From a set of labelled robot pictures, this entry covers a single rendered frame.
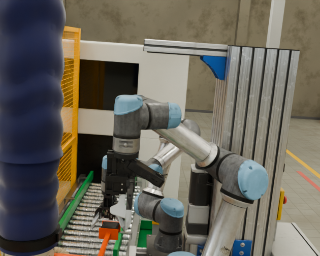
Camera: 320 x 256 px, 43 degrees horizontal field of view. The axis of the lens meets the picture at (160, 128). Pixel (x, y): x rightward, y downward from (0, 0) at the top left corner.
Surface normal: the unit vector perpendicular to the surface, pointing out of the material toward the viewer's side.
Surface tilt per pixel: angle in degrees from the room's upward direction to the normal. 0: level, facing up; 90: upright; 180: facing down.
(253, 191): 83
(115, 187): 90
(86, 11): 90
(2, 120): 73
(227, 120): 90
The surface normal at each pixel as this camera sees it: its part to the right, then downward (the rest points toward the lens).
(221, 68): 0.04, 0.21
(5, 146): -0.36, 0.36
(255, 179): 0.51, 0.09
